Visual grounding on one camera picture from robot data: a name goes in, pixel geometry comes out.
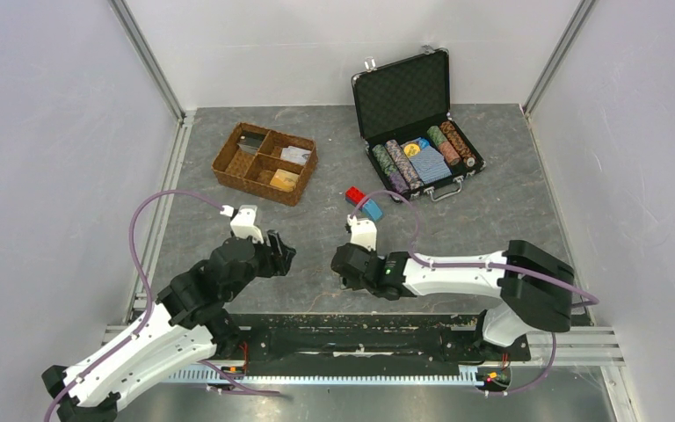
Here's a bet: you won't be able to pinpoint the brown wicker divided basket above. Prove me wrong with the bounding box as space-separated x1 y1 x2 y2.
212 122 318 207

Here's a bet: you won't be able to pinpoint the yellow dealer button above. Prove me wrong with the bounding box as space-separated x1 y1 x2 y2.
403 142 422 157

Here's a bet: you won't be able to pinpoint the brown poker chip row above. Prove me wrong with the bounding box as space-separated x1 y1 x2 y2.
439 121 476 169

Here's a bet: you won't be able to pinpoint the gold credit card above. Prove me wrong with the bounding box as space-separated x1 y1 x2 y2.
269 169 300 192

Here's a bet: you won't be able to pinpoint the black poker chip case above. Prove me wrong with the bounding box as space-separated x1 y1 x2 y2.
351 46 486 201

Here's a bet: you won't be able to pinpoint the purple poker chip row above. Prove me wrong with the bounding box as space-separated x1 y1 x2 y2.
384 140 424 190

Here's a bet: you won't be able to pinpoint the red toy brick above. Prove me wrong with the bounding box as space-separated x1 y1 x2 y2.
345 186 366 208

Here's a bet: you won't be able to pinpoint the blue playing card deck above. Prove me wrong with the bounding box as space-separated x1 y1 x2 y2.
409 146 452 185

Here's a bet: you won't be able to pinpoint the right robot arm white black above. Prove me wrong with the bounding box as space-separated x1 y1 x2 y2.
330 240 574 359

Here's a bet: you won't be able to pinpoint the blue toy brick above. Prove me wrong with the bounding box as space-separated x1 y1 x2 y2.
361 200 383 222

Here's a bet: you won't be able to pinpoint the green pink chip row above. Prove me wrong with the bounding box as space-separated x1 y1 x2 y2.
426 126 461 166

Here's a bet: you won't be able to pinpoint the green poker chip row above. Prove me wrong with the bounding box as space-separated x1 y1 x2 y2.
371 144 410 193

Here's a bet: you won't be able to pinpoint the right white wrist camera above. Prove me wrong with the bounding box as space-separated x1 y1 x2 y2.
347 215 377 251

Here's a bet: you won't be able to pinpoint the black cards in basket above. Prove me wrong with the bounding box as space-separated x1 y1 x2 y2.
237 132 266 155

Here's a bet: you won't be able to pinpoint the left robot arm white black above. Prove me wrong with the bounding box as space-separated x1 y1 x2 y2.
42 230 296 421

